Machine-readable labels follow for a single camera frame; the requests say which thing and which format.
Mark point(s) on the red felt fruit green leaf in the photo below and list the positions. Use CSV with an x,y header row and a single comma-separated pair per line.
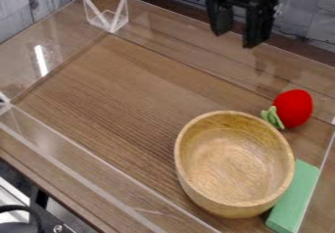
x,y
291,109

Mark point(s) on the wooden bowl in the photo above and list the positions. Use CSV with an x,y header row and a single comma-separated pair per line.
x,y
233,162

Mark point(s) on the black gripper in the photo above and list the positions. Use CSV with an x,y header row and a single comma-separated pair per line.
x,y
258,17

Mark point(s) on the green rectangular block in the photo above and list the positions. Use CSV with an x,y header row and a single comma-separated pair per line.
x,y
285,215

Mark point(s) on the black metal table leg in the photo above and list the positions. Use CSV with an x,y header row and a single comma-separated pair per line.
x,y
57,220

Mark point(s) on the clear acrylic corner bracket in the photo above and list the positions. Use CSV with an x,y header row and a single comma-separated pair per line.
x,y
106,20

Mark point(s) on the clear acrylic front wall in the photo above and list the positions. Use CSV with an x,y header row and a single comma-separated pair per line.
x,y
106,197

